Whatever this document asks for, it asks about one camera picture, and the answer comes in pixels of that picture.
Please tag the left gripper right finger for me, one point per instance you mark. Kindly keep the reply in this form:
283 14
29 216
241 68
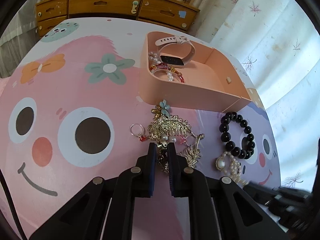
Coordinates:
174 169

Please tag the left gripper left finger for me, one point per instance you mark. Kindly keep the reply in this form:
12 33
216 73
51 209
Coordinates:
150 166

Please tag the silver ring red stone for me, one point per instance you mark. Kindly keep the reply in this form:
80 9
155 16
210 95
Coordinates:
138 130

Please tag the gold rhinestone hair comb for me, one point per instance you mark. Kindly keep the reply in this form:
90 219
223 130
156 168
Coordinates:
166 129

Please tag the blue flower hair clip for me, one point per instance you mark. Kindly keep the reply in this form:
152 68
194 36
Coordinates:
162 109

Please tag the white strap smartwatch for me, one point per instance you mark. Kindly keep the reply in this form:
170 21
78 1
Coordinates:
175 50

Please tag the pink open tray box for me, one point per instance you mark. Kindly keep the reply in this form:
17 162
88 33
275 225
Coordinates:
210 80

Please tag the wooden desk with drawers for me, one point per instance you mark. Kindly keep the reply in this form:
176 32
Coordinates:
168 13

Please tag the white floral curtain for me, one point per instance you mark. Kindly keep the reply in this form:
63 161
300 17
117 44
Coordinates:
278 47

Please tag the white lace covered furniture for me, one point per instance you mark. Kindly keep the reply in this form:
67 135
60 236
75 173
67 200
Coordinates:
18 38

